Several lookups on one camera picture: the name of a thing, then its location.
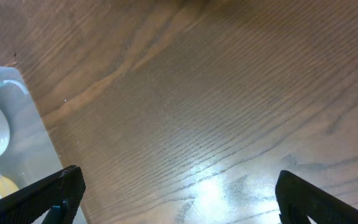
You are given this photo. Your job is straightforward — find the clear plastic container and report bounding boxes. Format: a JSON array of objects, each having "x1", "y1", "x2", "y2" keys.
[{"x1": 0, "y1": 67, "x2": 86, "y2": 223}]

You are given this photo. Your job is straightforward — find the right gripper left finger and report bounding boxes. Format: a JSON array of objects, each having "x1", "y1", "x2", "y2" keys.
[{"x1": 0, "y1": 165, "x2": 86, "y2": 224}]

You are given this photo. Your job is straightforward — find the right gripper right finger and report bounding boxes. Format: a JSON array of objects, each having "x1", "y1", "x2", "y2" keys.
[{"x1": 275, "y1": 170, "x2": 358, "y2": 224}]

